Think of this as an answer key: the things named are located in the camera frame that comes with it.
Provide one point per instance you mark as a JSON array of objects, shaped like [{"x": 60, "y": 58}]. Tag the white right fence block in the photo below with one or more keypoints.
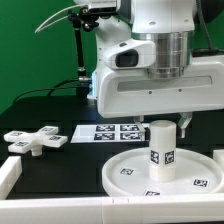
[{"x": 218, "y": 156}]

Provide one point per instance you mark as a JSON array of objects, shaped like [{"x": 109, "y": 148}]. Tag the white round table top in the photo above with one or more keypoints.
[{"x": 127, "y": 174}]

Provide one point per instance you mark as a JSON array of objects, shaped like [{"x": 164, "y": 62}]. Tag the white fence block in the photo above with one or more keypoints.
[
  {"x": 10, "y": 171},
  {"x": 218, "y": 156}
]

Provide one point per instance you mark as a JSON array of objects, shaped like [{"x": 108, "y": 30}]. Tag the white cross-shaped table base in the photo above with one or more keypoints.
[{"x": 22, "y": 142}]

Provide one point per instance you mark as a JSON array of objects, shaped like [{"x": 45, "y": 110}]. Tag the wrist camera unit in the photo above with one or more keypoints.
[{"x": 130, "y": 54}]

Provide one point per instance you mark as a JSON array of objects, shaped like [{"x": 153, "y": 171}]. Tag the white front fence bar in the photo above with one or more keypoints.
[{"x": 115, "y": 210}]

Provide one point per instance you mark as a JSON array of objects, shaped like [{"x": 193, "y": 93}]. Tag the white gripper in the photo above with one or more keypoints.
[{"x": 126, "y": 93}]

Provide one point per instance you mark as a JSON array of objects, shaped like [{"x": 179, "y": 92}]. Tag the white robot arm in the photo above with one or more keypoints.
[{"x": 169, "y": 24}]

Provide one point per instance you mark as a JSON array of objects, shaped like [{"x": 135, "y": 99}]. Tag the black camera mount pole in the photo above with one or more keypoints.
[{"x": 79, "y": 43}]

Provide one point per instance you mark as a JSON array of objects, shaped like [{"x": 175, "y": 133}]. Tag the white left fence block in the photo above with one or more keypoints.
[{"x": 10, "y": 171}]

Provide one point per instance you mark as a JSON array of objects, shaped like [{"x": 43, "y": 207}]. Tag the white marker tag plate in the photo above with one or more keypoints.
[{"x": 110, "y": 133}]

